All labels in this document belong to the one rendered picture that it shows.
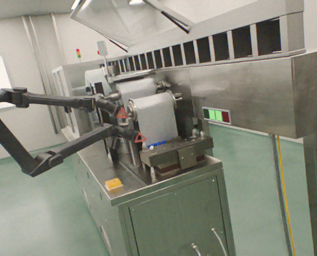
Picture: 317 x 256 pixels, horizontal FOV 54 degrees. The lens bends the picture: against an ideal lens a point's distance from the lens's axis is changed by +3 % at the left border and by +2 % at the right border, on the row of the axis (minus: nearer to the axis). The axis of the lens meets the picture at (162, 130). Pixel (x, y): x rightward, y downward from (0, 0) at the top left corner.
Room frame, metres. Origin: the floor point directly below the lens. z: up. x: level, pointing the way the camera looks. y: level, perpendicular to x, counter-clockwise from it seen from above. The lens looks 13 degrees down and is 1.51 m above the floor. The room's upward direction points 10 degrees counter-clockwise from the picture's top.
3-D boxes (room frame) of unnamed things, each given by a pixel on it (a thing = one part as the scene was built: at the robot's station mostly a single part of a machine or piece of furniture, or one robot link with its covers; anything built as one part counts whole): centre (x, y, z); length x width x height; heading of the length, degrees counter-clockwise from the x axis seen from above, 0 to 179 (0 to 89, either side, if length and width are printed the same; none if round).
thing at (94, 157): (2.68, 0.46, 0.88); 2.52 x 0.66 x 0.04; 21
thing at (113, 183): (1.56, 0.32, 0.91); 0.07 x 0.07 x 0.02; 21
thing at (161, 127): (1.78, 0.02, 1.11); 0.23 x 0.01 x 0.18; 111
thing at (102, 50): (2.32, 0.33, 1.66); 0.07 x 0.07 x 0.10; 88
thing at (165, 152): (1.68, -0.06, 1.00); 0.40 x 0.16 x 0.06; 111
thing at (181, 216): (2.68, 0.45, 0.43); 2.52 x 0.64 x 0.86; 21
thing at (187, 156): (1.60, -0.11, 0.96); 0.10 x 0.03 x 0.11; 111
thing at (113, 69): (2.50, 0.32, 1.50); 0.14 x 0.14 x 0.06
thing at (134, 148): (1.81, 0.21, 1.05); 0.06 x 0.05 x 0.31; 111
